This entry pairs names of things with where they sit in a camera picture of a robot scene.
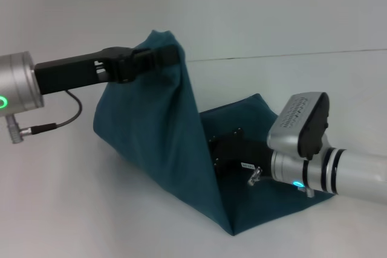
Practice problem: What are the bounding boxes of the teal T-shirt with FREE print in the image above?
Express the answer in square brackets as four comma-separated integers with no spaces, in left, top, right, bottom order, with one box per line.
[92,30,335,236]

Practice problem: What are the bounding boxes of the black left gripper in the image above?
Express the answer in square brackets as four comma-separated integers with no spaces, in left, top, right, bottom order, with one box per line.
[34,44,181,95]

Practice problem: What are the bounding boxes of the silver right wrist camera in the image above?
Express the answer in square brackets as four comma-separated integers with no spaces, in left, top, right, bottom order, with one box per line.
[267,91,330,161]

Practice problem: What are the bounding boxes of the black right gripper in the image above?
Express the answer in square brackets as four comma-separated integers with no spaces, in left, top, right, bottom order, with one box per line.
[209,127,273,181]

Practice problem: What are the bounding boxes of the left wrist connector cable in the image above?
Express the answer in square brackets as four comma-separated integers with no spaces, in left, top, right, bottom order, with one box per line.
[11,89,83,144]

